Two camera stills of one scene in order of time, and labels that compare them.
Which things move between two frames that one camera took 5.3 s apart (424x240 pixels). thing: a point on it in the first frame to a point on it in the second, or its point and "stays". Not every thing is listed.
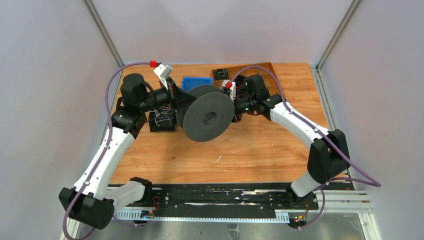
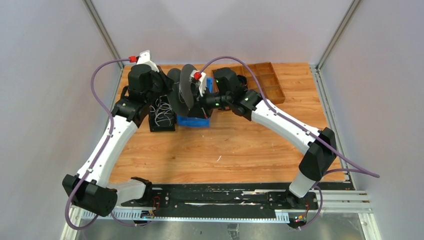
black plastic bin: x=163 y=119 stays
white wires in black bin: x=162 y=114 stays
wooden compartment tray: x=265 y=70 stays
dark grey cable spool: x=206 y=113 to x=180 y=94
